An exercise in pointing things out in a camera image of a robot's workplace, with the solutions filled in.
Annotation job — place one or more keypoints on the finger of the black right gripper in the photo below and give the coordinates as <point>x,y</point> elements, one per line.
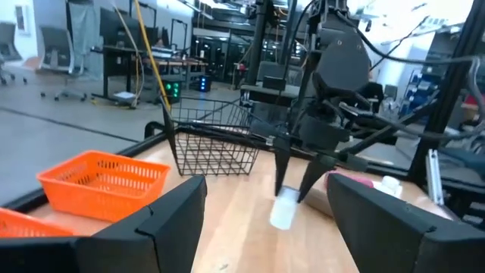
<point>282,163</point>
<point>316,170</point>

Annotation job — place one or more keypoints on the black background post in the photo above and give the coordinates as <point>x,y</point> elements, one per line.
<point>259,38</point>

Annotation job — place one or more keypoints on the pink bandage roll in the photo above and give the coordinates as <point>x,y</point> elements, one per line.
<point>356,179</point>

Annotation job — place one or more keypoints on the black box with green lights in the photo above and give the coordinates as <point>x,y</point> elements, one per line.
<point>172,91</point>

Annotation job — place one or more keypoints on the white plastic medicine bottle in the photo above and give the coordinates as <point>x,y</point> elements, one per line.
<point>284,212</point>
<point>388,186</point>

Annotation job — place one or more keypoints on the black box with blue lights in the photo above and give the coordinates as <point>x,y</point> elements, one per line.
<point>204,83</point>

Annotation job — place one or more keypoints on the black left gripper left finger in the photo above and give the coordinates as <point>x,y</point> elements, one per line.
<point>170,227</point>

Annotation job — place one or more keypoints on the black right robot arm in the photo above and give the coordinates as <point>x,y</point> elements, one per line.
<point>341,64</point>

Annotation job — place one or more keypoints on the grey office chair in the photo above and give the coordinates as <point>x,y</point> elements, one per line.
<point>57,49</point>
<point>7,45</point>

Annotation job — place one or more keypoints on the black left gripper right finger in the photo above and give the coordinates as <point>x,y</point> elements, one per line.
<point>379,235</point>

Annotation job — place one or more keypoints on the orange plastic basket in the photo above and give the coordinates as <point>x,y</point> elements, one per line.
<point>94,197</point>
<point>22,227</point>

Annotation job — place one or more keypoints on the dark background desk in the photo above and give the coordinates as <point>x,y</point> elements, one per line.
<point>121,49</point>

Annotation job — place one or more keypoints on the silver metal bracket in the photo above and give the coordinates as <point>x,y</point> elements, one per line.
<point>433,178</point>

